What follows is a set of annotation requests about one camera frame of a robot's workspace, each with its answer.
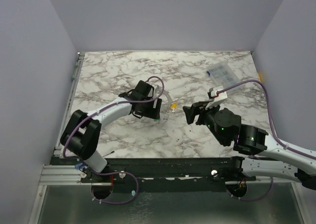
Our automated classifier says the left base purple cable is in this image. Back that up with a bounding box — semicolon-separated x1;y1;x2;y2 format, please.
91;171;139;205

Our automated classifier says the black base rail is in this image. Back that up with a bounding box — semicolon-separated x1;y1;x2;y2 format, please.
81;157;257;192

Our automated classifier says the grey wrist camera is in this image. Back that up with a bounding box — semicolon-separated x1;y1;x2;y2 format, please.
148;84;159;98
205;85;228;110

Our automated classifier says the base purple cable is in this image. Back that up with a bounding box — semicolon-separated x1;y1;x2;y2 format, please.
231;177;275;202
91;171;139;205

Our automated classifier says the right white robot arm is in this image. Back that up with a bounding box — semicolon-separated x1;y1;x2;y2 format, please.
183;102;316;190

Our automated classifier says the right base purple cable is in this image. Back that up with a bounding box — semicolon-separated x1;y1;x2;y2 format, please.
231;177;275;202

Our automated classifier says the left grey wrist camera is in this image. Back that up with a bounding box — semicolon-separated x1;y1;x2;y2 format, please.
148;84;159;98

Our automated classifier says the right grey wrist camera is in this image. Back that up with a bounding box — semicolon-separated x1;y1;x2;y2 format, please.
205;85;228;110

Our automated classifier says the metal side rail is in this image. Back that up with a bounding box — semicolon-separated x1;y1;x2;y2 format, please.
52;52;85;157

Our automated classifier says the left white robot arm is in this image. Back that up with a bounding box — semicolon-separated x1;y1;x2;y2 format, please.
60;80;163;182

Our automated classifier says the clear plastic organizer box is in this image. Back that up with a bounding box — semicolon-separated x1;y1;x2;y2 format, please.
206;62;241;88

